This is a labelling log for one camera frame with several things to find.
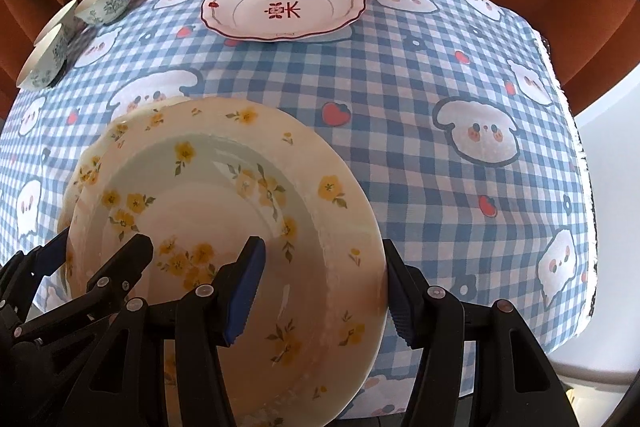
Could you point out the blue checkered cartoon tablecloth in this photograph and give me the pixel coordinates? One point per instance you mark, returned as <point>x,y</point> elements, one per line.
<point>400,82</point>

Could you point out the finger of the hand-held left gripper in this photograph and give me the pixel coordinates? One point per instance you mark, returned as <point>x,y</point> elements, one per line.
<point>120,262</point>
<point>50,257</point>

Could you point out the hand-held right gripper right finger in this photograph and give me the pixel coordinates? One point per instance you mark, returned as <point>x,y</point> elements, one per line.
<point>400,302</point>

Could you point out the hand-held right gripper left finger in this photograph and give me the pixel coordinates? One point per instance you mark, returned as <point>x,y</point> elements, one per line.
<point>245,292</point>

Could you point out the yellow floral plate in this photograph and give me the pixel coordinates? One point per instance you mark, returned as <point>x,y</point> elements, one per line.
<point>225,207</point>
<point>114,132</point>

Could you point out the red-rimmed white plate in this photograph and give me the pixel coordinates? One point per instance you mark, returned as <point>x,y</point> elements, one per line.
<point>285,14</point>

